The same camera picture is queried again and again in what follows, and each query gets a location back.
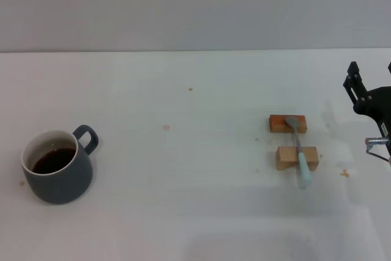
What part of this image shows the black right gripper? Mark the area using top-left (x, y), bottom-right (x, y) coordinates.
top-left (342, 61), bottom-right (391, 152)

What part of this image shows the blue handled metal spoon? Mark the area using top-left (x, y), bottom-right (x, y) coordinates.
top-left (284, 116), bottom-right (313, 190)

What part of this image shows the grey ceramic cup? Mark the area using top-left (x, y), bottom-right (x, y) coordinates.
top-left (20, 124), bottom-right (100, 205)

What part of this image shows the orange wooden block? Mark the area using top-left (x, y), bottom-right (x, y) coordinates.
top-left (269, 114), bottom-right (307, 134)

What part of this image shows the light notched wooden block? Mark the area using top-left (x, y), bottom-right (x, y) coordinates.
top-left (276, 146), bottom-right (320, 171)

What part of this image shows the dark coffee liquid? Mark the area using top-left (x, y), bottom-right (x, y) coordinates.
top-left (32, 148), bottom-right (76, 174)

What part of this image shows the right gripper cable with plug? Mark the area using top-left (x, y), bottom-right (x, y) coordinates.
top-left (365, 137), bottom-right (391, 164)

